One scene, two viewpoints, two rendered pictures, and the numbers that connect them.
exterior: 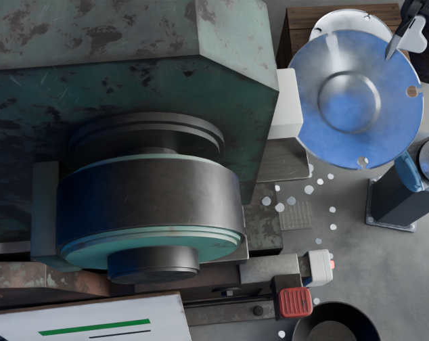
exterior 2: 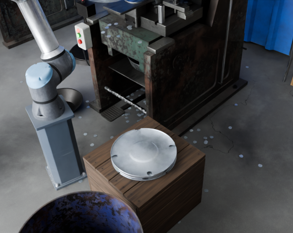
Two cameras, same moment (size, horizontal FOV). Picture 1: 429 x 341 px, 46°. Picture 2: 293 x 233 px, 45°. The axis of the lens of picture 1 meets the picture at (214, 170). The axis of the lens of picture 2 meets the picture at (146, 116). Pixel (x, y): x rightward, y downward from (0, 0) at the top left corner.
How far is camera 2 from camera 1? 217 cm
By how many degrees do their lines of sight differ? 66
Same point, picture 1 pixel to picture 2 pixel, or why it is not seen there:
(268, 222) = (109, 21)
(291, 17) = (196, 150)
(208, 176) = not seen: outside the picture
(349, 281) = not seen: hidden behind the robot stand
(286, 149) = (117, 6)
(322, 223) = (98, 143)
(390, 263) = not seen: hidden behind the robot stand
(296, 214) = (112, 113)
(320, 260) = (82, 26)
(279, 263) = (96, 17)
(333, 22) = (167, 156)
